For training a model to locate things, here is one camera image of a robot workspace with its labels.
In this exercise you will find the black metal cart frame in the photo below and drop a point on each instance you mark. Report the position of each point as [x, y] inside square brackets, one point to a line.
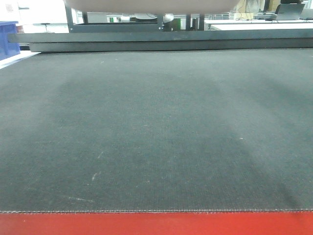
[95, 22]

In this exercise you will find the laptop on table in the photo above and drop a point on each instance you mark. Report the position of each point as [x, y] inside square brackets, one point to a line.
[287, 12]

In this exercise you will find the blue crate at left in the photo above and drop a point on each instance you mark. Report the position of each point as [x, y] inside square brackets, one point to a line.
[8, 49]

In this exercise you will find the white work table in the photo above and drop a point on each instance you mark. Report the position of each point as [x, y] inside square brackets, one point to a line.
[228, 25]

